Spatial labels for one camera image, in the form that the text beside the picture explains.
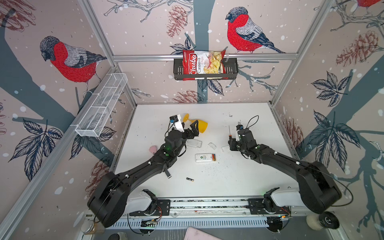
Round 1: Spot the grey white remote control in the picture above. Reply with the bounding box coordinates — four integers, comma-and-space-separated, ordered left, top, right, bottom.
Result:
186, 139, 202, 148

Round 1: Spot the white battery cover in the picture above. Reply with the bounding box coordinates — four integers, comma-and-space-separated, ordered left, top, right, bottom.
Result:
208, 143, 217, 150
221, 146, 230, 153

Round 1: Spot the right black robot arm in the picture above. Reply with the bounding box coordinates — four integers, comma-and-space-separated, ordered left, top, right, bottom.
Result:
228, 125, 342, 214

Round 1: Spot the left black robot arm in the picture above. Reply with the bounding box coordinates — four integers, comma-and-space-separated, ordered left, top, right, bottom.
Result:
87, 120, 200, 228

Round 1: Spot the yellow plastic goblet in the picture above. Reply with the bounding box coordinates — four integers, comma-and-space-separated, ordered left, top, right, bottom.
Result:
183, 114, 208, 134

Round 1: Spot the red cassava chips bag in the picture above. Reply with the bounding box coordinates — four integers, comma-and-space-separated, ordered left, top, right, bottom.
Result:
183, 50, 227, 75

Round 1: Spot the pink flat object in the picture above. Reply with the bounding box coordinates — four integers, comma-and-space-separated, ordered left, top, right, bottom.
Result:
184, 227, 221, 240

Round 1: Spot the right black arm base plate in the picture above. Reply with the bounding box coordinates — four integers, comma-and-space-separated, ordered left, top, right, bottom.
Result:
247, 198, 291, 216

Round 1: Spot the black wall basket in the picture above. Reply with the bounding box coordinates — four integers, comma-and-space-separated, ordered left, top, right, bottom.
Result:
174, 58, 239, 81

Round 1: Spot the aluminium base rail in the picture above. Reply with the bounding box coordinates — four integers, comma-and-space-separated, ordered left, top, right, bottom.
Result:
83, 195, 313, 230

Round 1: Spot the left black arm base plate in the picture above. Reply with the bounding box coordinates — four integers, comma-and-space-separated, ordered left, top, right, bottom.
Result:
130, 200, 171, 217

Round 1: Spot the white wire mesh shelf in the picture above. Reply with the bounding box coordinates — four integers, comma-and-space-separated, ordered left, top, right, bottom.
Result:
75, 73, 128, 138

